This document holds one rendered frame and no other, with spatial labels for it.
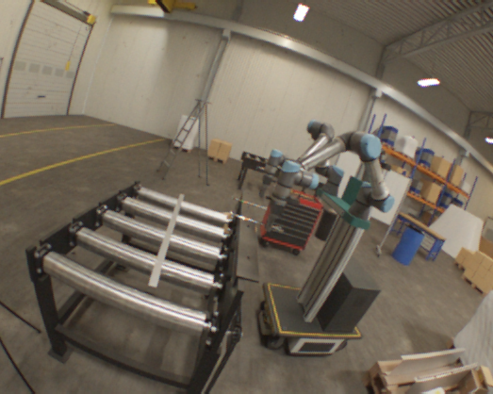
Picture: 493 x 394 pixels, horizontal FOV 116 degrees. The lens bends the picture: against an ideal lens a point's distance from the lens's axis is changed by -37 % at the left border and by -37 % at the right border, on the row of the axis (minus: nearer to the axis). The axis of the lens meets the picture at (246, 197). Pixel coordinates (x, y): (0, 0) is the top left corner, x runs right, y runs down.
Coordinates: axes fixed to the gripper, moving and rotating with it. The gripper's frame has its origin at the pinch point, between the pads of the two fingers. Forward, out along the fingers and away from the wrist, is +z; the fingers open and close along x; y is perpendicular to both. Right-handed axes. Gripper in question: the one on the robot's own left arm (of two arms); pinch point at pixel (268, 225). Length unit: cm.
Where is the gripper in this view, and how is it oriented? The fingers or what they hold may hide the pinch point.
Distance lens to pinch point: 113.7
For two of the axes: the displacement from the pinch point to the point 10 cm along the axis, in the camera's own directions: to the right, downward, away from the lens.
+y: -9.5, -3.1, -0.9
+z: -3.2, 9.1, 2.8
